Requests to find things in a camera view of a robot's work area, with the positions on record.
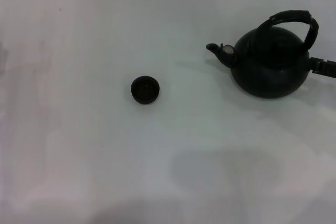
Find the black round teapot with handle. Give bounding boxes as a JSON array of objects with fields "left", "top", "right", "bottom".
[{"left": 205, "top": 10, "right": 320, "bottom": 100}]

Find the small black teacup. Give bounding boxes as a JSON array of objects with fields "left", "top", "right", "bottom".
[{"left": 130, "top": 76, "right": 161, "bottom": 105}]

